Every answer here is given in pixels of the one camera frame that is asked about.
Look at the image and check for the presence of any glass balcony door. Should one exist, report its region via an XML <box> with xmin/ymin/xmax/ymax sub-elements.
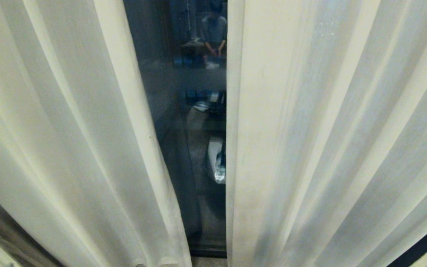
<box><xmin>123</xmin><ymin>0</ymin><xmax>229</xmax><ymax>258</ymax></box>

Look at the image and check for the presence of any white sheer curtain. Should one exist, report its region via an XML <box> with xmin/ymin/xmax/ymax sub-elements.
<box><xmin>225</xmin><ymin>0</ymin><xmax>427</xmax><ymax>267</ymax></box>
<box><xmin>0</xmin><ymin>0</ymin><xmax>193</xmax><ymax>267</ymax></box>

